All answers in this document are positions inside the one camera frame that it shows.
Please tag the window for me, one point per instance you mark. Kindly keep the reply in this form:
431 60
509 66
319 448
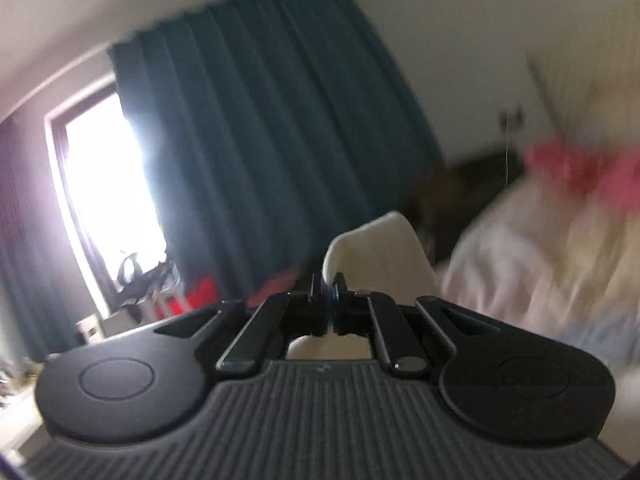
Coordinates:
100 180

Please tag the black bag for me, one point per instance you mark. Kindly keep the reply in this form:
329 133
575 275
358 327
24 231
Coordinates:
142 280

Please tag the teal curtain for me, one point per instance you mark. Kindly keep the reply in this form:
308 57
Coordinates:
280 135

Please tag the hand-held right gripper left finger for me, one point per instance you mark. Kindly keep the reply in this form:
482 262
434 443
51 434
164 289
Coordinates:
318 310

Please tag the dark purple curtain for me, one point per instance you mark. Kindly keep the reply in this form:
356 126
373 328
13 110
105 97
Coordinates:
25 240

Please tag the red object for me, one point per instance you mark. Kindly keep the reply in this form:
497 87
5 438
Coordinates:
197 295

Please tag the dark headboard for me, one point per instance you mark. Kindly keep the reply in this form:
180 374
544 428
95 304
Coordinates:
465 185

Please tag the wall socket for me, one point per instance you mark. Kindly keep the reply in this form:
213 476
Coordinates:
512 116

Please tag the cream white garment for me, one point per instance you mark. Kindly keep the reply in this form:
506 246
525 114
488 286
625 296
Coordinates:
372 255

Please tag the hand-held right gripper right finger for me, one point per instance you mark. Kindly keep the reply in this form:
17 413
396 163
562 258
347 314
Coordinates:
341 310

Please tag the reddish pink cloth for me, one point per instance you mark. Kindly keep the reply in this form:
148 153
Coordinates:
277 285

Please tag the pale crumpled bedding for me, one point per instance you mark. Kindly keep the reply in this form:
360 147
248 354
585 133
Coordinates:
540 260

